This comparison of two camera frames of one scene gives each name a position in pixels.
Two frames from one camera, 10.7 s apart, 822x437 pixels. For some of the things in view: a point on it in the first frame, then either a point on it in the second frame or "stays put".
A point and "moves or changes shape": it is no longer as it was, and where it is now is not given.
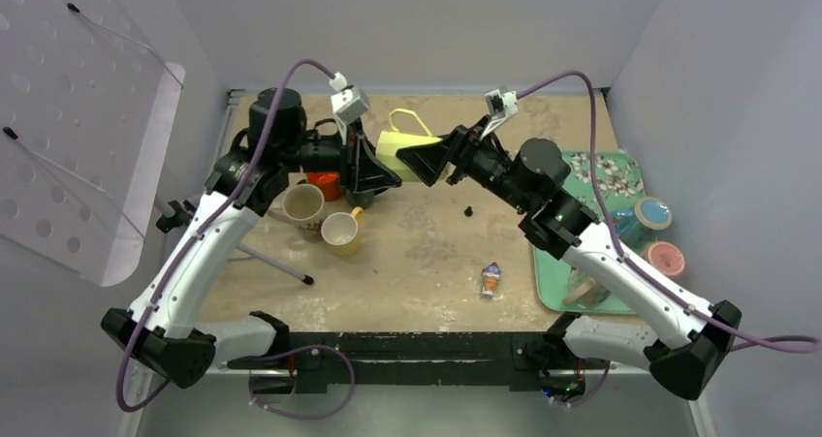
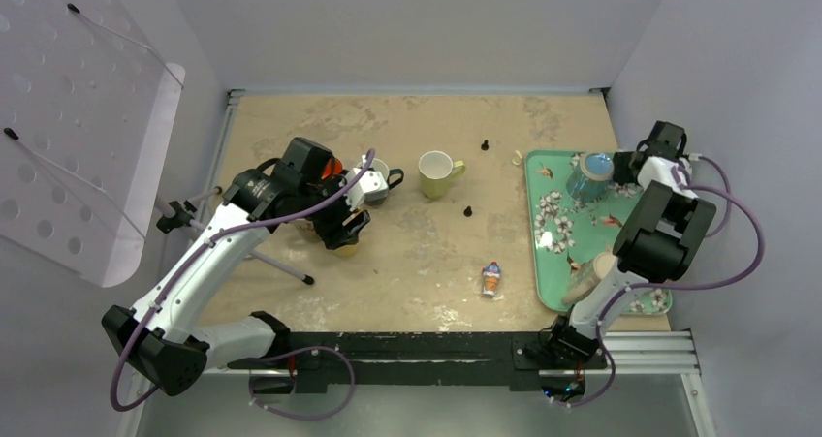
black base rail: x=318 y=359 stays put
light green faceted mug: x=390 y=141 moves or changes shape
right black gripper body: x=481 y=159 to x=622 y=173
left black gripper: x=358 y=166 to x=335 y=234
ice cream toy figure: x=491 y=273 stays put
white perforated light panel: x=86 y=107 stays put
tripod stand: x=181 y=214 stays put
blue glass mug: x=635 y=227 moves or changes shape
